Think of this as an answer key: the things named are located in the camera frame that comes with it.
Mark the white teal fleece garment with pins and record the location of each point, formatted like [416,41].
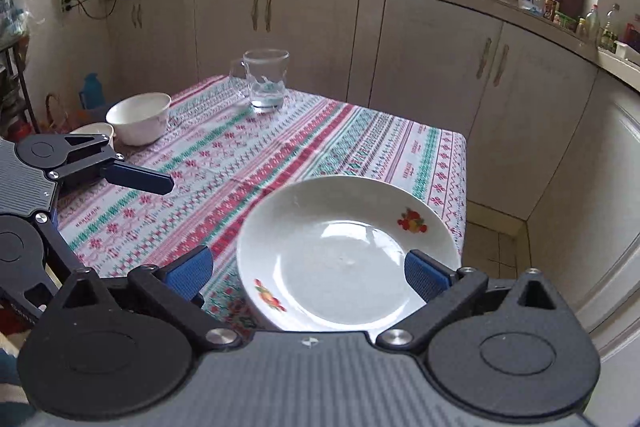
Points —
[10,372]

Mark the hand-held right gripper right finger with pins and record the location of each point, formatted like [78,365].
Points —
[427,274]

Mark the clear glass mug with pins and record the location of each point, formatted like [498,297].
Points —
[265,82]

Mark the wall power socket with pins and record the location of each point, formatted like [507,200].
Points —
[65,1]

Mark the blue plastic bottle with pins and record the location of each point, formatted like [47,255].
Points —
[91,92]

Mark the patterned red green tablecloth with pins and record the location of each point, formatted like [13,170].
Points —
[250,167]

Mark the white ceramic bowl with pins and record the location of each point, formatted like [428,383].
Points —
[92,128]
[140,122]

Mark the green label condiment bottle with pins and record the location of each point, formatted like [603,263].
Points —
[610,32]

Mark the white plastic tray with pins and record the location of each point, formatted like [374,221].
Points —
[622,54]

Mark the white floral plate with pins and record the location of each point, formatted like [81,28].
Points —
[340,257]

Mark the clear condiment bottle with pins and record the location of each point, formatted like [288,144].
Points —
[592,24]

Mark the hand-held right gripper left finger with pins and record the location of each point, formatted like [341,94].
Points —
[187,269]

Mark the white plastic bag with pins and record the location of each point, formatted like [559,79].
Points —
[12,12]

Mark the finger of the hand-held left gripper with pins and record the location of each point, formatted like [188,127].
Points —
[60,257]
[140,179]

